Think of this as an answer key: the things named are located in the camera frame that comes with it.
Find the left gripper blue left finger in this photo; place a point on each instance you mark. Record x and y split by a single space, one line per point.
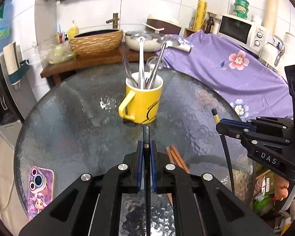
139 164

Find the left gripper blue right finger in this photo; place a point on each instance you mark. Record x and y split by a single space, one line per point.
153 165

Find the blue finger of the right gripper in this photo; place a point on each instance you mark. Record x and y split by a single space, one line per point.
237 124
229 131

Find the silver spoon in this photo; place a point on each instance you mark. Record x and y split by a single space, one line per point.
151 62

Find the silver ladle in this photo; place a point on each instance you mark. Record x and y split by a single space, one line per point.
164 41

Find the silver tongs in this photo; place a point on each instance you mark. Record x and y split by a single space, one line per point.
141 70

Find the right human hand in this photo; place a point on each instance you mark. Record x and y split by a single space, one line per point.
280 187

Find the purple floral cloth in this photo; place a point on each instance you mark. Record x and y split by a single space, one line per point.
249 87

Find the yellow duck mug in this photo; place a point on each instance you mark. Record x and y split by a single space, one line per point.
141 105

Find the round glass table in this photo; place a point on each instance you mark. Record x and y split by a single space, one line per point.
76 131

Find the white thermos flask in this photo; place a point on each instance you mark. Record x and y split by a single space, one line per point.
276 54

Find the white microwave oven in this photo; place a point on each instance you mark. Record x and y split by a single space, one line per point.
249 35

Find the phone in pink case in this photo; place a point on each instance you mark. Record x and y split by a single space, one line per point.
40 190

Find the wooden counter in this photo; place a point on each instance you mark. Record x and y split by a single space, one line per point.
56 73

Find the brown glass bottle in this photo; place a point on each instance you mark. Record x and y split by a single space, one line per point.
209 24

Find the white cooking pot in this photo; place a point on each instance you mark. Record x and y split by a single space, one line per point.
150 43

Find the yellow wrap roll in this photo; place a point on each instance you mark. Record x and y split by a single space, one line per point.
200 15

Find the green stacked containers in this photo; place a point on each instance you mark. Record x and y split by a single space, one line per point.
240 8

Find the woven basket sink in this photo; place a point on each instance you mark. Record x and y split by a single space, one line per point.
96 42

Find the tall paper cup stack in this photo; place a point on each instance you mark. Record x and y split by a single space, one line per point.
271 16

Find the brown white rice cooker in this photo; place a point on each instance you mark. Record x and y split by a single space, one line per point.
162 27

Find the plastic bag with food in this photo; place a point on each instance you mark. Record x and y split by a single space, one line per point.
56 53

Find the bamboo style faucet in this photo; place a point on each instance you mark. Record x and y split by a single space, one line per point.
114 21

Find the yellow soap bottle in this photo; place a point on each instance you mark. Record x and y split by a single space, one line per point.
73 31

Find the water dispenser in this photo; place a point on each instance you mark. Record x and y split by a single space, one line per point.
16 101

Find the blue water jug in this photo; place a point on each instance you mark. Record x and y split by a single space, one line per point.
6 12

